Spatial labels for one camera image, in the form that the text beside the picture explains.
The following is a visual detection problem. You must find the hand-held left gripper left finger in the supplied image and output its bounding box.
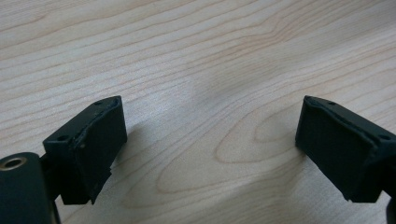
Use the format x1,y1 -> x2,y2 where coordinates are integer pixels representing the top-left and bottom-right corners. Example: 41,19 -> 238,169
42,95 -> 128,206

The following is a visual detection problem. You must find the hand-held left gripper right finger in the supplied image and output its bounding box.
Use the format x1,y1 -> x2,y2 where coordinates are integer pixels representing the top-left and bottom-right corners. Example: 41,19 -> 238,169
294,94 -> 396,203

